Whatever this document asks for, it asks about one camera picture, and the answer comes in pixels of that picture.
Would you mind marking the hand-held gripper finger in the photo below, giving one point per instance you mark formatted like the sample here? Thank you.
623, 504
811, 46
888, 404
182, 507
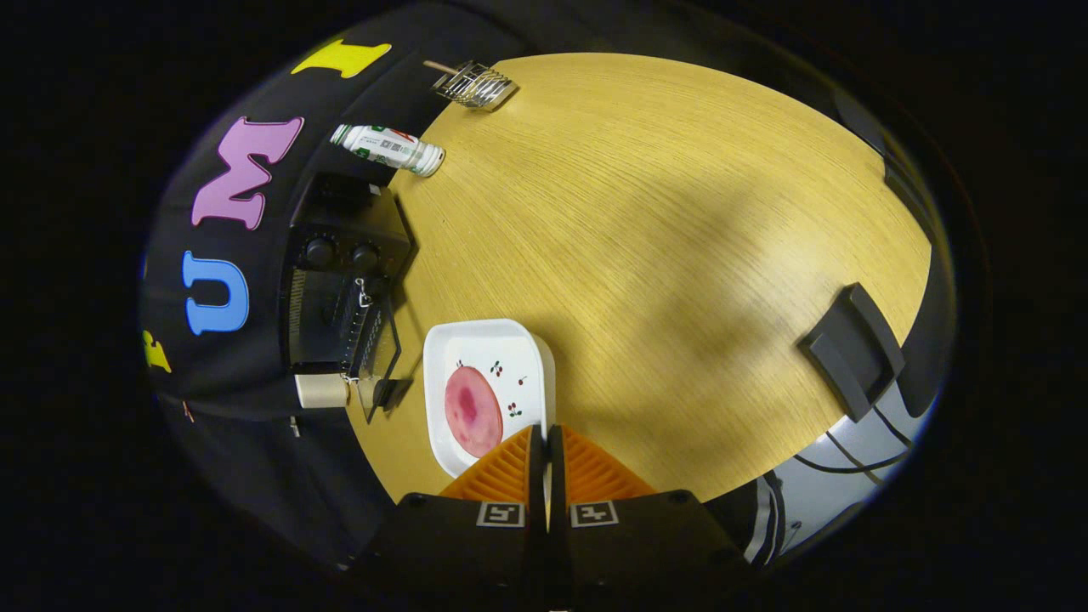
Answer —
557, 476
536, 476

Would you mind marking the round pink ham slice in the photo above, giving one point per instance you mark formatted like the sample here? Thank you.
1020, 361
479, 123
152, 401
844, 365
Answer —
472, 412

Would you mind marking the white square plate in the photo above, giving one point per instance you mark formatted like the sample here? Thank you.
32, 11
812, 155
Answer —
510, 348

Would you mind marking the black toaster oven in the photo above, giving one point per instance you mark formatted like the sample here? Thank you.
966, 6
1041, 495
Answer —
340, 246

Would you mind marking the white bread toaster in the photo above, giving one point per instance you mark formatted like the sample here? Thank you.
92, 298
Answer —
321, 391

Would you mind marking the white green drink bottle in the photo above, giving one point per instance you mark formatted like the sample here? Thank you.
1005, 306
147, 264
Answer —
382, 146

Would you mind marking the wooden stick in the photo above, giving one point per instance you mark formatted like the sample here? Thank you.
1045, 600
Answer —
438, 65

